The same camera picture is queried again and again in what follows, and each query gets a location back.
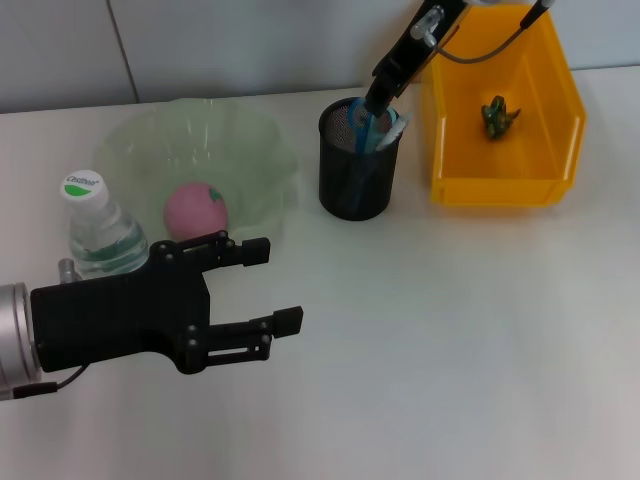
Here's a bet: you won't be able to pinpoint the clear grey ballpoint pen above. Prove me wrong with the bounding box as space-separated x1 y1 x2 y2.
374 112 412 152

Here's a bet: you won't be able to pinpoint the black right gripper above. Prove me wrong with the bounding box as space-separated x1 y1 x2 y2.
362 0 470 120

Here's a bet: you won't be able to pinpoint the pale green glass fruit plate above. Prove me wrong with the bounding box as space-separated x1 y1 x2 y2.
94 97 301 251

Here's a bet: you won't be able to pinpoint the blue scissors with sheath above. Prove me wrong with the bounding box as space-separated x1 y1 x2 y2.
347 97 401 217

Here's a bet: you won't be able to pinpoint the right gripper cable silver plug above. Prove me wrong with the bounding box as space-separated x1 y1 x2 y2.
409 0 557 65

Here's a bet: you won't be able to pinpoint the yellow plastic storage bin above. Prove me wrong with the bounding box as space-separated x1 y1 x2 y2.
420 3 587 207

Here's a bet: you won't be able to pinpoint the green plastic wrapper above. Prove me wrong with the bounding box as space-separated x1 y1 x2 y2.
480 94 524 141

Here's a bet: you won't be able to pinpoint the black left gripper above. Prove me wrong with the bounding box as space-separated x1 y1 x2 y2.
29 229 273 376

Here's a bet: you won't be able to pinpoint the clear water bottle green label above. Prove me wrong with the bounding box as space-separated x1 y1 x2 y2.
60 169 151 281

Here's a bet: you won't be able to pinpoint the black mesh pen holder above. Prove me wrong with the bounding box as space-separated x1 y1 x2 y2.
318 97 404 221

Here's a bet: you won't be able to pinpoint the pink toy peach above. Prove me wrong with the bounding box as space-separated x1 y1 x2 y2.
163 180 230 241

